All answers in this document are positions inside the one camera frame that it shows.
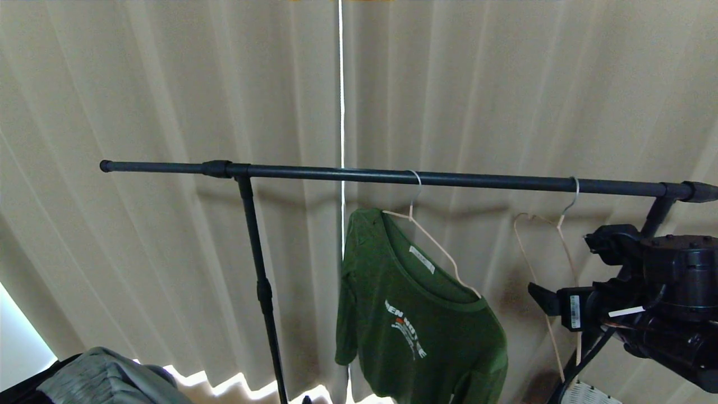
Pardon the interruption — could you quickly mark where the black clothes rack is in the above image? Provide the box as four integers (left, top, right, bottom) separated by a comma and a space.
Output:
100, 160, 718, 404

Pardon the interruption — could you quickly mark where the pale blue-grey garment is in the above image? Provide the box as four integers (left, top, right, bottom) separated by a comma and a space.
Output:
36, 347, 194, 404

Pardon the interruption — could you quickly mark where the white laundry basket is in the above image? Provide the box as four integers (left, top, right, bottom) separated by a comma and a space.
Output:
561, 380, 622, 404

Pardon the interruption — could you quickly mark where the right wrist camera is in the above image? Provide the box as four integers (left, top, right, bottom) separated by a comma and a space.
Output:
583, 223, 645, 267

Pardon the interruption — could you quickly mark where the beige curtain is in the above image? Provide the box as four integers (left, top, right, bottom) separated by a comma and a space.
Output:
0, 0, 718, 404

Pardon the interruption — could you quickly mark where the green printed T-shirt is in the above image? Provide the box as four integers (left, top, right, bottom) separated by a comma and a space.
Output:
335, 208, 509, 404

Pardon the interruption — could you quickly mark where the pink clothes hanger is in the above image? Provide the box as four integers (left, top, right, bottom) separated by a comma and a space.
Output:
381, 170, 483, 299
513, 177, 584, 383

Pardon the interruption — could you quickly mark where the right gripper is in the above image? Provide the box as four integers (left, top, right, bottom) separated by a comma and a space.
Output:
556, 279, 647, 336

